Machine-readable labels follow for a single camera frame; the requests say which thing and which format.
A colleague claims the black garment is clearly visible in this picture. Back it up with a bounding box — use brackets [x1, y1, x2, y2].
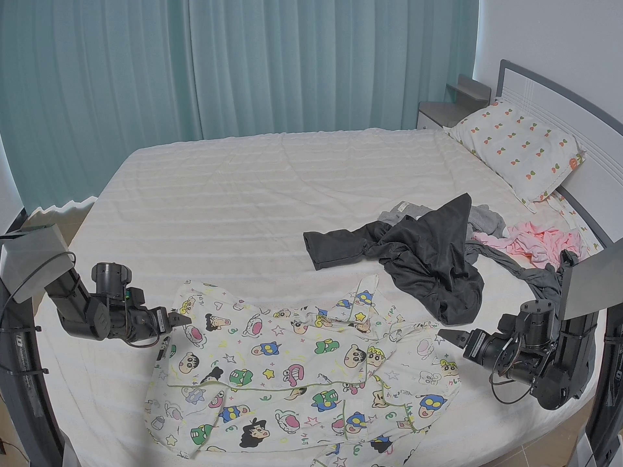
[303, 193, 485, 325]

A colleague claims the pink garment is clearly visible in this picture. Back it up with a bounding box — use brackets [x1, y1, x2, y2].
[474, 219, 585, 269]

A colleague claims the bed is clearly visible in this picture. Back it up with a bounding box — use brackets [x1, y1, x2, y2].
[34, 59, 623, 467]

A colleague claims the blue-green curtain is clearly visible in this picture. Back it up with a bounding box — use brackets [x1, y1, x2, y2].
[0, 0, 480, 213]

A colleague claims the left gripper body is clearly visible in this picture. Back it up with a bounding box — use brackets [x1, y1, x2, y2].
[111, 305, 172, 346]

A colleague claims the white printed pyjama top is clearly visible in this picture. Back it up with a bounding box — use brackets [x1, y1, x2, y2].
[144, 274, 462, 467]

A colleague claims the grey bedside table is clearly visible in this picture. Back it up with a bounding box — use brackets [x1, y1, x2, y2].
[418, 75, 492, 131]

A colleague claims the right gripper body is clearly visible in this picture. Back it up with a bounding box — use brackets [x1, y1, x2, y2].
[462, 330, 522, 373]

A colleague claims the black cable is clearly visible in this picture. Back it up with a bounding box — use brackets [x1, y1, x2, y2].
[9, 252, 78, 296]
[488, 353, 536, 406]

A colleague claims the light grey garment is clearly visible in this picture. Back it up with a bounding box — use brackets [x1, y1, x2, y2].
[377, 201, 507, 237]

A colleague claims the white printed pillow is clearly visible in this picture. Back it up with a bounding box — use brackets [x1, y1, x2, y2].
[448, 99, 587, 200]

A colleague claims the dark grey garment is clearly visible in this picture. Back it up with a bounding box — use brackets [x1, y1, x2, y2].
[465, 241, 582, 310]

